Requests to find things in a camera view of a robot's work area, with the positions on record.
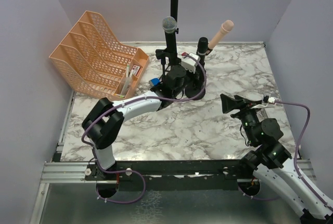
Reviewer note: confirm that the silver-head black microphone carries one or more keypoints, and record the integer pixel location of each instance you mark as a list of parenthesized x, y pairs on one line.
[(170, 39)]

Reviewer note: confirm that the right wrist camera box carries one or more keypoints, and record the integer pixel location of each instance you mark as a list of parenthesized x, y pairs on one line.
[(266, 102)]

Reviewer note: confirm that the blue small box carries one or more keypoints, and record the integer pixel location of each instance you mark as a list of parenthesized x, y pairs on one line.
[(154, 82)]

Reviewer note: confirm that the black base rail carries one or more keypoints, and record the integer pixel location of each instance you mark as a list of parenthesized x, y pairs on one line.
[(174, 176)]

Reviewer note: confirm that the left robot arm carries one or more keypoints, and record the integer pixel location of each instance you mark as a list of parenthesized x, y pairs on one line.
[(103, 123)]

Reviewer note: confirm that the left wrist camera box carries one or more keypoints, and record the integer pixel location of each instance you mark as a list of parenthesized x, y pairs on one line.
[(189, 61)]

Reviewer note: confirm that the round-base mic stand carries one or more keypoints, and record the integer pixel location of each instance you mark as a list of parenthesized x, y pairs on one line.
[(161, 55), (190, 94)]

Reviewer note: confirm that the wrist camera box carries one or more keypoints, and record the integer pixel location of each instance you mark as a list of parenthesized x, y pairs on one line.
[(266, 102), (189, 61)]

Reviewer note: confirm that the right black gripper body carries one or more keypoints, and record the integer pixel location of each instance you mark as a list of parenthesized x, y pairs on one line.
[(241, 108)]

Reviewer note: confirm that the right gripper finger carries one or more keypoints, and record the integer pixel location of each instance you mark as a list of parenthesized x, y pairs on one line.
[(247, 101), (229, 104)]

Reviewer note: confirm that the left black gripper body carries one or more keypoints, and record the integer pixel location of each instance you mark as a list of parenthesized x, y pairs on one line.
[(161, 53)]

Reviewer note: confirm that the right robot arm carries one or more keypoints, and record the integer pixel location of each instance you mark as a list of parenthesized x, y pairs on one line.
[(273, 164)]

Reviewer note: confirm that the orange plastic file organizer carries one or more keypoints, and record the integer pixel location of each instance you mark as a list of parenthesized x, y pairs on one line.
[(93, 62)]

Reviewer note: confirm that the red white staple box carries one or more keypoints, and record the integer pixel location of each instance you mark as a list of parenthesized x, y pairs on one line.
[(135, 70)]

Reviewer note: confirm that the white pen in organizer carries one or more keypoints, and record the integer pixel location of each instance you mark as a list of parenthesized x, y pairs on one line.
[(128, 77)]

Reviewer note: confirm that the beige microphone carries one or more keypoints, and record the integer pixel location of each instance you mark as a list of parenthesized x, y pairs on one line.
[(225, 28)]

